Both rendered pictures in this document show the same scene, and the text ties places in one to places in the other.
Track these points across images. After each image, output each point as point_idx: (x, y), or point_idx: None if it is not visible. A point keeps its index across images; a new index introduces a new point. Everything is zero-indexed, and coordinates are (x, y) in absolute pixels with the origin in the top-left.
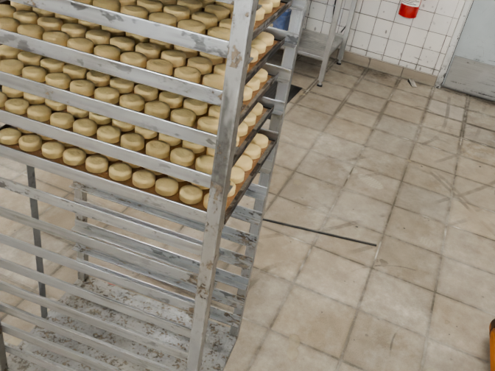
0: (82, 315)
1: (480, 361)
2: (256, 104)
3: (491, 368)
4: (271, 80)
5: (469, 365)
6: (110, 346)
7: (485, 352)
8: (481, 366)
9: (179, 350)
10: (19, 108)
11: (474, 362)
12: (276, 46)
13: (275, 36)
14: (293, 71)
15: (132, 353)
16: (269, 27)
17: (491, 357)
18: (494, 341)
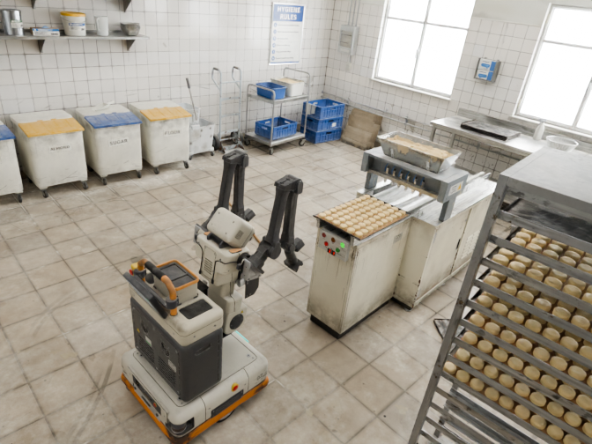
0: (517, 430)
1: (204, 440)
2: (461, 353)
3: (219, 418)
4: (462, 329)
5: (216, 440)
6: (494, 438)
7: (193, 443)
8: (209, 436)
9: (462, 394)
10: None
11: (210, 440)
12: (469, 310)
13: (466, 325)
14: (443, 338)
15: (480, 430)
16: (472, 324)
17: (211, 423)
18: (200, 427)
